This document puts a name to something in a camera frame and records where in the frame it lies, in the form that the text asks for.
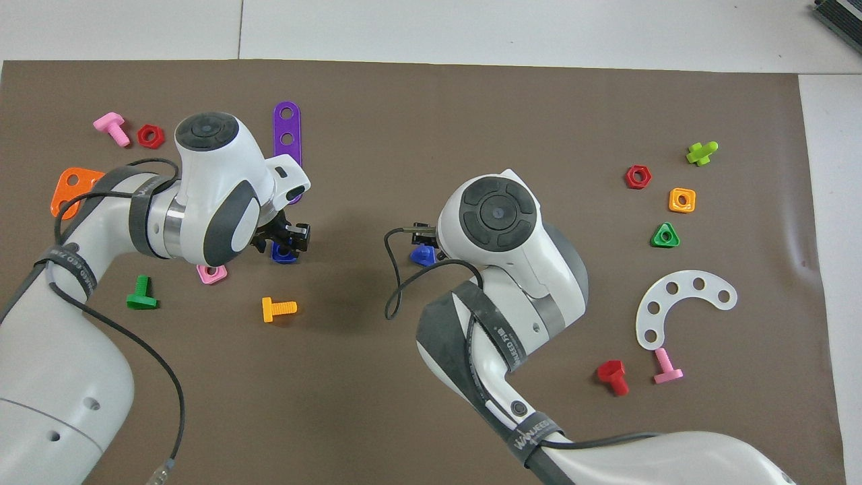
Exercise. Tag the lime green cross-head screw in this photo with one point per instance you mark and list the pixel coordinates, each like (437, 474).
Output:
(700, 153)

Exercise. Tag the green triangular plastic nut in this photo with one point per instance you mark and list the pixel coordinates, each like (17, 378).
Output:
(656, 240)

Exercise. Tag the white curved perforated plate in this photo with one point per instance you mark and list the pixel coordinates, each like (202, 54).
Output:
(656, 296)

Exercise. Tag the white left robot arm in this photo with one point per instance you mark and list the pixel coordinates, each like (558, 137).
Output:
(54, 377)

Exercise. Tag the pink plastic screw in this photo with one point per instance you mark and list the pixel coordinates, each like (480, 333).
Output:
(112, 128)
(667, 367)

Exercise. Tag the brown table mat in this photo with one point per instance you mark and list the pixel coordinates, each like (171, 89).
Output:
(471, 121)

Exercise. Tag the pink square plastic nut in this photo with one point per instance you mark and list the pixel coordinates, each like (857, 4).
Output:
(205, 276)

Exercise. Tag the purple long perforated strip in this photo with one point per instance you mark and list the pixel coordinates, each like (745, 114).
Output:
(287, 128)

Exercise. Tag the blue square plastic nut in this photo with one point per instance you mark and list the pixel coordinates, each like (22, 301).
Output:
(283, 256)

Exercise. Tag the red hexagonal plastic nut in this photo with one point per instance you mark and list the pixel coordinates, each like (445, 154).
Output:
(143, 141)
(630, 182)

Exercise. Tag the grey ribbed device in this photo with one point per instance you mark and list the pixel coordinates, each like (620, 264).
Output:
(842, 19)

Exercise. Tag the orange heart-shaped plate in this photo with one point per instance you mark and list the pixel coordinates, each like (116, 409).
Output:
(67, 195)

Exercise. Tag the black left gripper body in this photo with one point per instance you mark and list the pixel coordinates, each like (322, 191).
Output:
(276, 225)

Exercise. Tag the blue triangular-head plastic screw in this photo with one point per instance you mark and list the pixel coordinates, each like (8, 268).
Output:
(423, 256)

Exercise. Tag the green plastic screw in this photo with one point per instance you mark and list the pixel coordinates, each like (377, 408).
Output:
(141, 294)

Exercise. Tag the orange plastic screw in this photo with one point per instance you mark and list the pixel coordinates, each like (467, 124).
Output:
(278, 309)

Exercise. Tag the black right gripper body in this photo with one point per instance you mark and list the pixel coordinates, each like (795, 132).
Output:
(424, 234)

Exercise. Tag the orange square plastic nut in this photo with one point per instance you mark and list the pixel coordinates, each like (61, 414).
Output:
(673, 205)

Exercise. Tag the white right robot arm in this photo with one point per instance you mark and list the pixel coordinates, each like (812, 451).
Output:
(498, 215)

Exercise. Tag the red plastic screw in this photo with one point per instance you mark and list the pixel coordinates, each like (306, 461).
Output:
(613, 376)

